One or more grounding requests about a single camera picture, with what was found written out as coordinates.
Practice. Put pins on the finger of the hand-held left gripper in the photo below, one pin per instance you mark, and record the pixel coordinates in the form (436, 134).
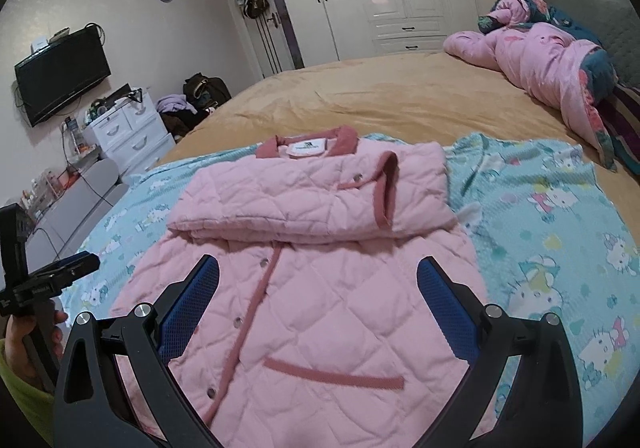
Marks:
(75, 268)

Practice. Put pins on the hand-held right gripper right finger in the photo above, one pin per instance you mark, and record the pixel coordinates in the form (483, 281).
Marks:
(445, 298)

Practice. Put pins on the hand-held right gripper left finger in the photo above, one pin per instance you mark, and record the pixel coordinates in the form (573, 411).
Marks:
(200, 288)

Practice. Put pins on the pink quilted jacket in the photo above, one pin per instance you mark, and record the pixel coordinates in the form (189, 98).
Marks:
(310, 238)

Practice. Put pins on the person's left forearm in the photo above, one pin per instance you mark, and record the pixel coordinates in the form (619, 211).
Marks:
(20, 398)

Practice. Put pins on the dark clothes pile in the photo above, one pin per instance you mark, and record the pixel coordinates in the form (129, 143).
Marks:
(182, 120)

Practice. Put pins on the person's left hand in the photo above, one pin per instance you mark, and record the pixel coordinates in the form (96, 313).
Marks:
(15, 343)

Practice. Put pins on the grey low cabinet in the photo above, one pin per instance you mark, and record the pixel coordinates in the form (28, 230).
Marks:
(85, 198)

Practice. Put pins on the cartoon cat printed blanket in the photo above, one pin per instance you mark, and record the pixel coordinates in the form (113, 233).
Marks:
(540, 208)

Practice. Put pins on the white drawer cabinet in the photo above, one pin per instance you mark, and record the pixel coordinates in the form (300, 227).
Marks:
(130, 137)

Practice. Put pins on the lavender garment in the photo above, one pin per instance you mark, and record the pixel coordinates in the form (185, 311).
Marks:
(171, 104)

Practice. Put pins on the black bag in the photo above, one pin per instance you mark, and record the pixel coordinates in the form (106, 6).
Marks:
(207, 90)

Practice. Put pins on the dark striped cloth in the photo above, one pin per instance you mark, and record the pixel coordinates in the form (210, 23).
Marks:
(625, 122)

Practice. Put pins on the pink floral comforter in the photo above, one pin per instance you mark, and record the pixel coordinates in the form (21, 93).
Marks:
(540, 62)

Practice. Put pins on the room door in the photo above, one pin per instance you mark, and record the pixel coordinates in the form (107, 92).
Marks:
(280, 37)

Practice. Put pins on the grey quilted headboard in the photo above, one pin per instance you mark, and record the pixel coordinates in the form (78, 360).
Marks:
(590, 12)

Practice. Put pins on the black wall television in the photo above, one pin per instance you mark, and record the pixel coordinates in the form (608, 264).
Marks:
(62, 75)

